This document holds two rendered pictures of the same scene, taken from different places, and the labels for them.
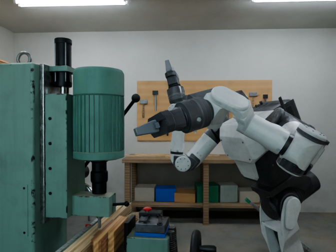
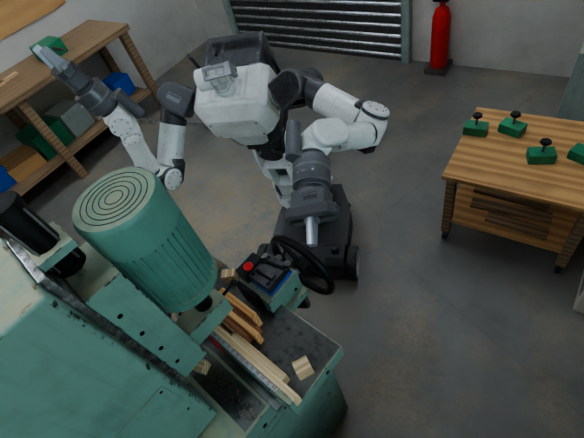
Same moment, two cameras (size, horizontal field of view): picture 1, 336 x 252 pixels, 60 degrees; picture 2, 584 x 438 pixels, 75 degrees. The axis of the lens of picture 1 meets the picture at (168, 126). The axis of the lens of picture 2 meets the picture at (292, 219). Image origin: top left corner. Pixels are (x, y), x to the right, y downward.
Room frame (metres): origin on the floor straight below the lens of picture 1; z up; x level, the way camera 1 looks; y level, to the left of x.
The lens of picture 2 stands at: (0.39, 0.43, 1.94)
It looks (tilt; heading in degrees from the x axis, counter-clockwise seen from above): 48 degrees down; 316
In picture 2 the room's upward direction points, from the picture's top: 19 degrees counter-clockwise
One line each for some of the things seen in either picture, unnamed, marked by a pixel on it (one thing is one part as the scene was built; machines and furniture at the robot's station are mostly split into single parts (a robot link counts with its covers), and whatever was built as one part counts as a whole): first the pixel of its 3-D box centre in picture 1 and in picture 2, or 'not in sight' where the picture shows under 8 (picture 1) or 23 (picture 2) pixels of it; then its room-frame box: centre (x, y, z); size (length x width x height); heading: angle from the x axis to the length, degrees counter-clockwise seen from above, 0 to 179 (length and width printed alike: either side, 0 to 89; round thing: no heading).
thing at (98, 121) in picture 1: (99, 114); (154, 244); (1.03, 0.24, 1.35); 0.18 x 0.18 x 0.31
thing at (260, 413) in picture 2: not in sight; (215, 377); (1.05, 0.36, 0.76); 0.57 x 0.45 x 0.09; 81
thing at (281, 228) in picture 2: not in sight; (311, 219); (1.40, -0.69, 0.19); 0.64 x 0.52 x 0.33; 111
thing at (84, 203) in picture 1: (94, 205); (204, 315); (1.03, 0.26, 1.03); 0.14 x 0.07 x 0.09; 81
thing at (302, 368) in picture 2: not in sight; (302, 368); (0.75, 0.23, 0.92); 0.04 x 0.04 x 0.04; 56
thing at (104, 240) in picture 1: (112, 237); (239, 315); (1.00, 0.19, 0.93); 0.16 x 0.02 x 0.05; 171
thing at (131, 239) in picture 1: (151, 243); (270, 283); (0.98, 0.06, 0.91); 0.15 x 0.14 x 0.09; 171
